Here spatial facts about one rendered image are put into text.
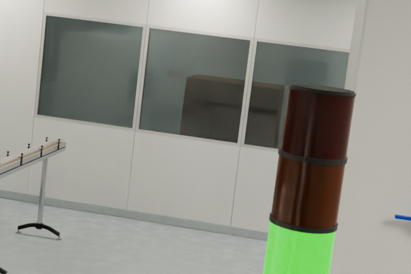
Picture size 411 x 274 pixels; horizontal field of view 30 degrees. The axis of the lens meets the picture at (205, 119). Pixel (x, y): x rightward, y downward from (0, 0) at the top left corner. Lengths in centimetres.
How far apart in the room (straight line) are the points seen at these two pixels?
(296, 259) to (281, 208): 4
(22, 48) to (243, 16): 260
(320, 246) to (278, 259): 3
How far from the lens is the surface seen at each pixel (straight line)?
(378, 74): 197
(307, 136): 54
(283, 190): 56
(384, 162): 200
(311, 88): 54
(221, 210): 880
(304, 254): 56
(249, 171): 867
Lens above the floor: 239
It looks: 7 degrees down
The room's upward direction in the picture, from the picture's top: 7 degrees clockwise
